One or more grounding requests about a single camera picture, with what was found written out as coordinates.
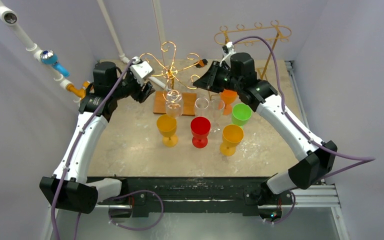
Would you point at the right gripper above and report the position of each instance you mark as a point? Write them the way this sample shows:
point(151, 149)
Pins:
point(210, 78)

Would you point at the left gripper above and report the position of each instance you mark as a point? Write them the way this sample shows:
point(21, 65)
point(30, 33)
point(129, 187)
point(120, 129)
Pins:
point(136, 96)

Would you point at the clear wine glass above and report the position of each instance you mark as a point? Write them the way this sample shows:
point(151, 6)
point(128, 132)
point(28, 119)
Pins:
point(174, 104)
point(216, 111)
point(201, 106)

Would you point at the gold scroll wine glass rack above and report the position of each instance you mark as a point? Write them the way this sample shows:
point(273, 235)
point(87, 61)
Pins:
point(169, 72)

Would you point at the red goblet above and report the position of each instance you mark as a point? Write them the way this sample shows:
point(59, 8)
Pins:
point(200, 128)

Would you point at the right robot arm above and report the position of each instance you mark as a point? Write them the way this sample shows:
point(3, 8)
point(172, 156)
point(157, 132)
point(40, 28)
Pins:
point(315, 156)

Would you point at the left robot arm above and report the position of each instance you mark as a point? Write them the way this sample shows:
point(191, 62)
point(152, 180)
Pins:
point(67, 188)

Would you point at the small orange black object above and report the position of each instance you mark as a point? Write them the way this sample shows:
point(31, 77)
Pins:
point(201, 63)

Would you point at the orange goblet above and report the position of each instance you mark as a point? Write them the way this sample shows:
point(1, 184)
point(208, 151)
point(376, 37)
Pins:
point(228, 97)

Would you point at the yellow goblet left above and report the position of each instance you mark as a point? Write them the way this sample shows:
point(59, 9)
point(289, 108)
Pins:
point(167, 127)

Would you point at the yellow goblet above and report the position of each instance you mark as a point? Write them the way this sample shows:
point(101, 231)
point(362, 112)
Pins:
point(167, 127)
point(232, 135)

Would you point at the green goblet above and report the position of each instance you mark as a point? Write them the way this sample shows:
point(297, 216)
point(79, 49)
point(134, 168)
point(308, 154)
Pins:
point(241, 114)

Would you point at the yellow goblet right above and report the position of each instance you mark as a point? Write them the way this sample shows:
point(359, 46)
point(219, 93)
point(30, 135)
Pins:
point(232, 135)

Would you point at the white PVC pipe assembly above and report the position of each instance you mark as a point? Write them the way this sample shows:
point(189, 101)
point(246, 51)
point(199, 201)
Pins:
point(49, 60)

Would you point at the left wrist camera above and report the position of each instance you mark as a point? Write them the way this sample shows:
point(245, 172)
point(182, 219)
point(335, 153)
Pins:
point(141, 70)

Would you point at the gold rectangular wire rack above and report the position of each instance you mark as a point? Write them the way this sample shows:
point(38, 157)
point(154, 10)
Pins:
point(274, 33)

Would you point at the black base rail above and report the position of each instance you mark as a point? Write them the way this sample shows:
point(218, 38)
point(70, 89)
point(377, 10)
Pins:
point(209, 195)

